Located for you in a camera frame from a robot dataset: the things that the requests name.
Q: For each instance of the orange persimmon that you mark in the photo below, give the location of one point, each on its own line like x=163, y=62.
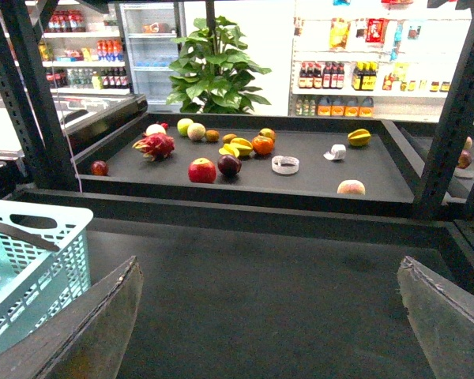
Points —
x=263, y=145

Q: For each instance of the left drinks shelf unit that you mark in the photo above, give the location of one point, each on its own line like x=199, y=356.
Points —
x=81, y=49

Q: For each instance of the green potted plant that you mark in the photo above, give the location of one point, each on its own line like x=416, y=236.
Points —
x=213, y=73

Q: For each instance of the small dark red fruit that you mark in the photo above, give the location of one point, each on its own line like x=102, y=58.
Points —
x=99, y=168

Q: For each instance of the green apple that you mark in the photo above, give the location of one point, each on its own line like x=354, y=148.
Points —
x=183, y=125

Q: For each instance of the black metal rack post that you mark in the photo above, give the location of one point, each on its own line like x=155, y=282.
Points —
x=455, y=122
x=29, y=102

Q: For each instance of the glass door fridge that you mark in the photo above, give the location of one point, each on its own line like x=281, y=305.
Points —
x=149, y=30

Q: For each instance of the green red mango fruit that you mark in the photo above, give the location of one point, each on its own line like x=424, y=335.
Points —
x=269, y=133

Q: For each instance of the brown kiwi right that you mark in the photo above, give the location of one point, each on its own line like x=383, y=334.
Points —
x=228, y=138

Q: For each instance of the yellow starfruit far right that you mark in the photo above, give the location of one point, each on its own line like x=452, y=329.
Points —
x=359, y=138

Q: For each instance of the dark purple plum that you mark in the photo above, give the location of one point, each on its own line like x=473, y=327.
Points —
x=229, y=165

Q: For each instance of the chest freezer glass lid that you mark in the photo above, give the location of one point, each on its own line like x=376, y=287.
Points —
x=84, y=119

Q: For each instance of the grey basket handle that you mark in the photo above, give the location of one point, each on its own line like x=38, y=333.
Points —
x=25, y=236

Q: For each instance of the tan round melon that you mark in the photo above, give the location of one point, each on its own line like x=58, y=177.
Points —
x=196, y=131

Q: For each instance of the white pink round fruit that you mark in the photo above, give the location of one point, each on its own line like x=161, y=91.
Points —
x=155, y=129

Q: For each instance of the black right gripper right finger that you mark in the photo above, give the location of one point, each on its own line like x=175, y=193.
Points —
x=442, y=318

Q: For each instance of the brown kiwi left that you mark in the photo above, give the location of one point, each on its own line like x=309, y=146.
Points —
x=212, y=136

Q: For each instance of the red apple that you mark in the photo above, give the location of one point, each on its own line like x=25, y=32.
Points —
x=202, y=170

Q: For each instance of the pale peach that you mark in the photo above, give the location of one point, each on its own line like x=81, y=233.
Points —
x=351, y=186

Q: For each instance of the brown kiwi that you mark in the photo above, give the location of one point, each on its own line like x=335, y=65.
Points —
x=228, y=138
x=212, y=136

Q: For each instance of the right sauce shelf unit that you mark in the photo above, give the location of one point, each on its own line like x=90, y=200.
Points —
x=395, y=59

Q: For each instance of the black metal rack post left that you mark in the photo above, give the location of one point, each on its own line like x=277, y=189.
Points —
x=29, y=102

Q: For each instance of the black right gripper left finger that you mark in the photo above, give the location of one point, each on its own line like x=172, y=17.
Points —
x=88, y=339

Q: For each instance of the light blue plastic basket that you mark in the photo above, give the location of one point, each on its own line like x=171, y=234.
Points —
x=37, y=283

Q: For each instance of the black metal rack post right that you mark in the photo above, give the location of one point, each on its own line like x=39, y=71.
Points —
x=455, y=122

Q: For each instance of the black fruit display tray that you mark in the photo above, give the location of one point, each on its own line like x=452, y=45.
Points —
x=388, y=166

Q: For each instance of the pink dragon fruit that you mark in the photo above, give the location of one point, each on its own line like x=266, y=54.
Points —
x=155, y=146

